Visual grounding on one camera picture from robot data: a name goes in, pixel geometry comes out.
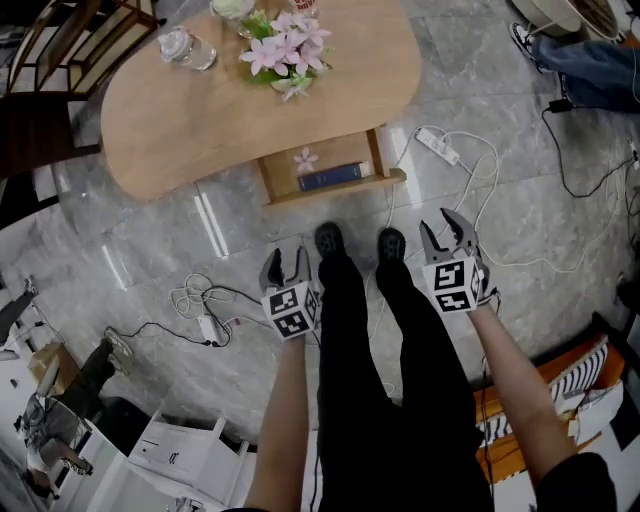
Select long white power strip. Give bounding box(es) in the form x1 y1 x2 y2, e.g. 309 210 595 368
414 126 462 167

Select glass vase with white flower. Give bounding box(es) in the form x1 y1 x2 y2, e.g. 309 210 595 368
209 0 257 39

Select thin black floor cable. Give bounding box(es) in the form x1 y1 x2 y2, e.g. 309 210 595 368
103 283 271 349

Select small white power strip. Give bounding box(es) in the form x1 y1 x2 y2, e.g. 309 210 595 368
195 313 222 347

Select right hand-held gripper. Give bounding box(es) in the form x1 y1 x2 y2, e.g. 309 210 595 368
418 207 497 317

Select white power strip cable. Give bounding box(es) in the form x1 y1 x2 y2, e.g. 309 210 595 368
364 125 632 401

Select person's right black shoe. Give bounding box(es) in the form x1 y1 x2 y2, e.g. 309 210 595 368
377 227 407 264

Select thick black floor cable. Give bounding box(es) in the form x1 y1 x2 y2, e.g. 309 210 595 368
541 98 640 200

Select clear glass jar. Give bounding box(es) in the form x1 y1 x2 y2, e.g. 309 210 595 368
157 25 219 73

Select dark wooden table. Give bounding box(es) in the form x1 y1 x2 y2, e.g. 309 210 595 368
0 91 104 232

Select dark blue book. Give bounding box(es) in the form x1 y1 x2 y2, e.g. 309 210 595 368
296 160 373 193

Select person's left black shoe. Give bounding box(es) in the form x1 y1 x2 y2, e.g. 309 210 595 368
313 221 347 260

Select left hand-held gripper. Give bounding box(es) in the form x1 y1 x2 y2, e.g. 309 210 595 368
258 245 322 343

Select person's left leg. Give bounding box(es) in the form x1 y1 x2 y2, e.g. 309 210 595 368
316 252 406 512

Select person's black shoe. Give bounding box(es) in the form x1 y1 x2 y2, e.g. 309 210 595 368
313 221 347 260
377 227 407 264

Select orange sofa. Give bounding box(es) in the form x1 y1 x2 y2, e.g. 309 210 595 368
471 311 630 485

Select person's right forearm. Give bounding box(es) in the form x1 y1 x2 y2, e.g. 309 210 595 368
466 304 577 485

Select person's left forearm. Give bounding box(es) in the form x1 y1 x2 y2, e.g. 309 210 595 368
243 337 310 512

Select person's leg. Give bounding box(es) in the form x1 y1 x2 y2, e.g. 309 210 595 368
316 252 406 512
374 259 496 512

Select coiled white cable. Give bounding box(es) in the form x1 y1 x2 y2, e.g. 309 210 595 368
168 272 237 322

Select brown cardboard box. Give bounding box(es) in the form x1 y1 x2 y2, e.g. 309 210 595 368
26 341 82 397

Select loose pink flower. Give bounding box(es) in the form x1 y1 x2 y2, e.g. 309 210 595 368
291 146 321 174

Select pink flowers in green pot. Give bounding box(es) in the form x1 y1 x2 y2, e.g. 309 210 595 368
238 10 335 103

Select person's right leg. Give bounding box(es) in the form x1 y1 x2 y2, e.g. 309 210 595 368
374 259 496 512

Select white low cabinet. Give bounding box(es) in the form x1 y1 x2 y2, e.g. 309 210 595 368
99 408 252 512

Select wooden coffee table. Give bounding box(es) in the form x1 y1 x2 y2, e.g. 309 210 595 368
99 0 424 203

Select person's black shirt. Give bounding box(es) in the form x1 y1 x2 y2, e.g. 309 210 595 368
536 451 620 512

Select black white striped cushion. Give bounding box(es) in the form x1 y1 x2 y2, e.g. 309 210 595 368
476 336 612 442

